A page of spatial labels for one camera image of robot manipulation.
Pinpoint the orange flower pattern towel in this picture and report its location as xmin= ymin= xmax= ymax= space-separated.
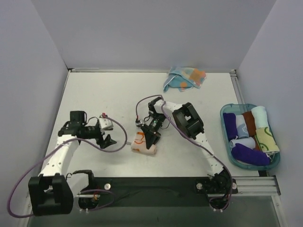
xmin=131 ymin=131 xmax=157 ymax=155

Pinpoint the blue orange patterned towel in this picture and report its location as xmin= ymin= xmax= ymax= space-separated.
xmin=163 ymin=67 xmax=206 ymax=92

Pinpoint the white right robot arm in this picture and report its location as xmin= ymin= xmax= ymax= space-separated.
xmin=135 ymin=95 xmax=233 ymax=194

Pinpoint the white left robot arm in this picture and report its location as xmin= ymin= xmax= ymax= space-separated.
xmin=28 ymin=111 xmax=116 ymax=216

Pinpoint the purple rolled towel back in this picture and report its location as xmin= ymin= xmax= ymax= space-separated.
xmin=223 ymin=113 xmax=238 ymax=141

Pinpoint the purple rolled towel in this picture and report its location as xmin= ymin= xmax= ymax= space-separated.
xmin=231 ymin=143 xmax=271 ymax=166
xmin=223 ymin=113 xmax=238 ymax=141

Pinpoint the teal plastic basket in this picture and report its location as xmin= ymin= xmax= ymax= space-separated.
xmin=220 ymin=104 xmax=281 ymax=171

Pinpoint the light blue rolled towel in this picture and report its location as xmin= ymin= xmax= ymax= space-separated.
xmin=236 ymin=115 xmax=249 ymax=139

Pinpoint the purple rolled towel front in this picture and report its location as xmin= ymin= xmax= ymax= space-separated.
xmin=231 ymin=143 xmax=271 ymax=166

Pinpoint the brown rolled towel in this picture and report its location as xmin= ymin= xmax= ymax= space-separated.
xmin=242 ymin=111 xmax=256 ymax=137

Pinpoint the mint white rolled towel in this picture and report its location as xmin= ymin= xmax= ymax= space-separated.
xmin=251 ymin=106 xmax=269 ymax=129

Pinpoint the cream green rolled towel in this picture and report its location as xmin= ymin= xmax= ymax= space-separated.
xmin=256 ymin=127 xmax=280 ymax=153

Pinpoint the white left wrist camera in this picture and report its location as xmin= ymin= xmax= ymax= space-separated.
xmin=98 ymin=117 xmax=113 ymax=131

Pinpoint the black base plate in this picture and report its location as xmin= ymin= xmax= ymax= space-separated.
xmin=75 ymin=177 xmax=237 ymax=209

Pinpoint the aluminium front rail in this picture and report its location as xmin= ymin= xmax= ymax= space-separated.
xmin=232 ymin=176 xmax=281 ymax=196

